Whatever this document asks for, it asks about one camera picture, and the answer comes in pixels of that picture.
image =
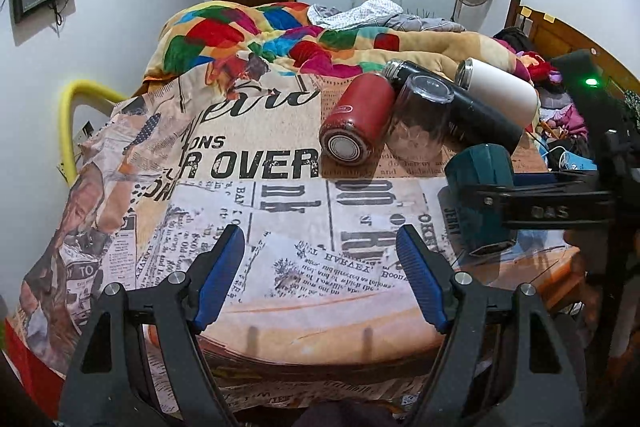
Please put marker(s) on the colourful patchwork blanket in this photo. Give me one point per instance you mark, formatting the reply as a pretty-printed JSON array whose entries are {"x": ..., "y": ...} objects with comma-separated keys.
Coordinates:
[{"x": 280, "y": 33}]

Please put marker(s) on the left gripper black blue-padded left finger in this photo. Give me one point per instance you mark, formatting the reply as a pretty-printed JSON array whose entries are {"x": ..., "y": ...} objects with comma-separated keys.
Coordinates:
[{"x": 109, "y": 382}]

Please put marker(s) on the newspaper print tablecloth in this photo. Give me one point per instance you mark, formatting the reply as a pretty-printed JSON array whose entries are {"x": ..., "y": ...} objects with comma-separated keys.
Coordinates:
[{"x": 320, "y": 307}]

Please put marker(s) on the dark teal cup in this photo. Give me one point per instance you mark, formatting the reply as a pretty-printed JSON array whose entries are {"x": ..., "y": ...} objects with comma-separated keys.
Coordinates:
[{"x": 470, "y": 174}]

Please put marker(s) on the clear glass tumbler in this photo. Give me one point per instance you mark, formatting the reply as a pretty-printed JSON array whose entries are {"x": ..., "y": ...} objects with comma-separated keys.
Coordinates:
[{"x": 420, "y": 119}]

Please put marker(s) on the black thermos bottle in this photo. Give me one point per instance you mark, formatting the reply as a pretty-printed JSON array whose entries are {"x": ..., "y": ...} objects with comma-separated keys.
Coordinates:
[{"x": 471, "y": 121}]

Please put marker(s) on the yellow chair frame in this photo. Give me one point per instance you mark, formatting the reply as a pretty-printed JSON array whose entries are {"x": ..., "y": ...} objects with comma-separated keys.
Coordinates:
[{"x": 89, "y": 88}]

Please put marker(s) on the black device green light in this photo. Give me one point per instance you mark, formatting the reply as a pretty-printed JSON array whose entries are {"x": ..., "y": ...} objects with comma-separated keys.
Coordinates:
[{"x": 587, "y": 88}]

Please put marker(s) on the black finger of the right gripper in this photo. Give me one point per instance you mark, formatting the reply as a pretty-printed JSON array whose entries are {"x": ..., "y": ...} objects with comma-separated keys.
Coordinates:
[{"x": 562, "y": 201}]

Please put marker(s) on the wooden headboard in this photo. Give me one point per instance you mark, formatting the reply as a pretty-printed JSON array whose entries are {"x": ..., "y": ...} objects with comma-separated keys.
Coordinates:
[{"x": 551, "y": 37}]

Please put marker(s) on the red thermos bottle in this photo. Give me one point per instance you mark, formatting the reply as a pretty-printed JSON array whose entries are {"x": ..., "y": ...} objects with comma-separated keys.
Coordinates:
[{"x": 358, "y": 121}]

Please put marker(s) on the grey patterned cloth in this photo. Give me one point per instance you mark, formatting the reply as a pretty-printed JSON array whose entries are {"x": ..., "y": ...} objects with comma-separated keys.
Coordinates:
[{"x": 377, "y": 13}]

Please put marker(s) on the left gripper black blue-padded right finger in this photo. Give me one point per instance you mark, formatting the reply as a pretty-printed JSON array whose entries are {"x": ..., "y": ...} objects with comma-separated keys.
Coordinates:
[{"x": 502, "y": 362}]

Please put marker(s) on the white thermos bottle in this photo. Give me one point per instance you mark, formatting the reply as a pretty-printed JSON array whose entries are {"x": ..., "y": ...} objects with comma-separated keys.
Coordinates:
[{"x": 515, "y": 98}]

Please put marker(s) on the pile of clothes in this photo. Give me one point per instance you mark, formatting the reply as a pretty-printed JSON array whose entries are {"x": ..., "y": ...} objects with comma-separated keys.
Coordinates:
[{"x": 559, "y": 130}]

